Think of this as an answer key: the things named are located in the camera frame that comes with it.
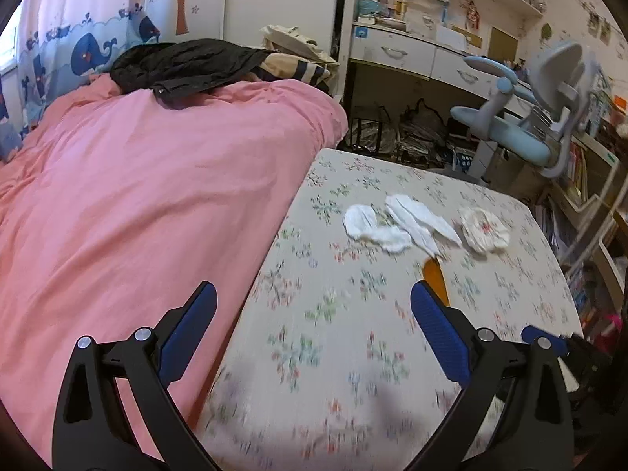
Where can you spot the whale print curtain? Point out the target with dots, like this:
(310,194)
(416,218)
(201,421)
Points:
(57,45)

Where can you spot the crumpled stained tissue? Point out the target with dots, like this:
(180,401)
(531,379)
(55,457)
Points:
(483,231)

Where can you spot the black jacket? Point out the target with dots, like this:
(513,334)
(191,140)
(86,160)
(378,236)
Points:
(174,71)

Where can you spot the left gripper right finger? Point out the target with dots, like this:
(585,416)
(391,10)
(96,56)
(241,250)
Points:
(452,338)

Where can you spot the striped beige cloth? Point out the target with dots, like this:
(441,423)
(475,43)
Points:
(282,66)

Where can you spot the floral bed sheet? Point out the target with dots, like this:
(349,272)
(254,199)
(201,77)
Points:
(327,368)

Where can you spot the pink duvet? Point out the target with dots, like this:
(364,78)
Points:
(118,207)

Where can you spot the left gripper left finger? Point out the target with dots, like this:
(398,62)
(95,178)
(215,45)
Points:
(180,331)

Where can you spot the white bookshelf cart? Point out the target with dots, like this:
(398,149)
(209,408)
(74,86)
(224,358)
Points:
(576,225)

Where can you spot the long white tissue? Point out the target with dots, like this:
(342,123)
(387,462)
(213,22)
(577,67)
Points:
(420,223)

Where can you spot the blue grey desk chair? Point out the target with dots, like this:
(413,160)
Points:
(537,121)

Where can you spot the white desk with drawers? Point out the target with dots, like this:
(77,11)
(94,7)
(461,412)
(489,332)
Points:
(394,70)

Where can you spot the small white tissue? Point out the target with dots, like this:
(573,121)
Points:
(361,224)

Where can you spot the cream tote bag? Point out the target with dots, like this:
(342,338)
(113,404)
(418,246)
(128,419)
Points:
(292,41)

